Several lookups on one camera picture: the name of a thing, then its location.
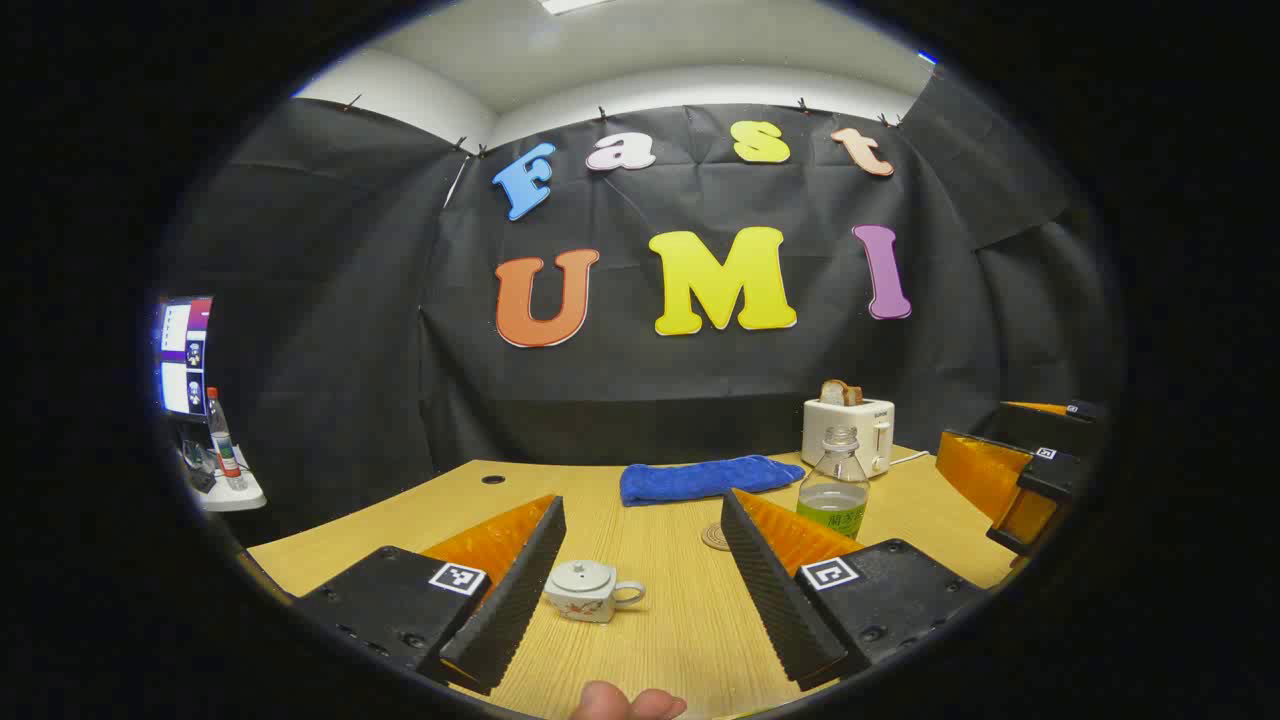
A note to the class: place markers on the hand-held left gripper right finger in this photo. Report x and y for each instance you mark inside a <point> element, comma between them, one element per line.
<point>775,600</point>

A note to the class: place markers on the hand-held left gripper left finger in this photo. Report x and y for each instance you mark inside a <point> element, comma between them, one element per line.
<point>510,600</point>

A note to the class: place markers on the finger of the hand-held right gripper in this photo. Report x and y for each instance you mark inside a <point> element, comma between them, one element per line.
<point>1060,425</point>
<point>1050,475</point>

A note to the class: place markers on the white teacup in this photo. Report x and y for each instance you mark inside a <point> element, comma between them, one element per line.
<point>590,605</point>

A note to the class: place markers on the round wooden coaster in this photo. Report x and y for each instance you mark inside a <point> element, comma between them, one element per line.
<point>715,538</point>

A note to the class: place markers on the green label water bottle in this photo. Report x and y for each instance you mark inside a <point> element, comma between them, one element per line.
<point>833,500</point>

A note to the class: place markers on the red cap plastic bottle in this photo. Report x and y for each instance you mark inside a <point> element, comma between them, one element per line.
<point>225,445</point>

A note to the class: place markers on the blue towel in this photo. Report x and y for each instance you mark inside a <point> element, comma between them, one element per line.
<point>700,480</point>

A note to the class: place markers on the white toaster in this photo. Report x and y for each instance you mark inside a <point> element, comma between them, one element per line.
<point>840,430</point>

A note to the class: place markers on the toasted bread slice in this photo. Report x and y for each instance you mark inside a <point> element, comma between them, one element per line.
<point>838,393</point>

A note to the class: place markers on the small white side table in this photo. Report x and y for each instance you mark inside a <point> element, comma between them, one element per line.
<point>235,497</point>

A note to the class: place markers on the computer monitor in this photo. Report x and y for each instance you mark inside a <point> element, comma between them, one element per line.
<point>185,360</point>

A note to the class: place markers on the ceiling light panel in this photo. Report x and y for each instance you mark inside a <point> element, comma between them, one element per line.
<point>575,4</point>

